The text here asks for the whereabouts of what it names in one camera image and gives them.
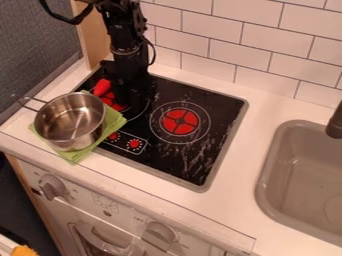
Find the silver pot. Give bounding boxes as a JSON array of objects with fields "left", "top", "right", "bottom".
[{"left": 17, "top": 91, "right": 109, "bottom": 153}]

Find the tap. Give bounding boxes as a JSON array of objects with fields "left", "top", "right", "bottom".
[{"left": 324, "top": 99, "right": 342, "bottom": 140}]

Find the toy stove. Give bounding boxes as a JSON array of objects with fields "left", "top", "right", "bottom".
[{"left": 72, "top": 63, "right": 250, "bottom": 194}]

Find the yellow toy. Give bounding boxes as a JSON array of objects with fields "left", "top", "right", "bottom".
[{"left": 9, "top": 244, "right": 41, "bottom": 256}]

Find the green cloth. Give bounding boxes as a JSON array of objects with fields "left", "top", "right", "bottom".
[{"left": 28, "top": 89, "right": 129, "bottom": 165}]

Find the black cable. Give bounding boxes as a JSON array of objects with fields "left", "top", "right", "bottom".
[{"left": 37, "top": 0, "right": 97, "bottom": 25}]

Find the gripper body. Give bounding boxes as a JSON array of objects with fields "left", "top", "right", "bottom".
[{"left": 104, "top": 46, "right": 151, "bottom": 111}]

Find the toy sink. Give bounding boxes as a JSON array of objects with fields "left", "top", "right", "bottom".
[{"left": 253, "top": 119, "right": 342, "bottom": 248}]

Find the red toy sushi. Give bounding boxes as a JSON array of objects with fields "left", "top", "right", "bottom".
[{"left": 90, "top": 77, "right": 113, "bottom": 98}]

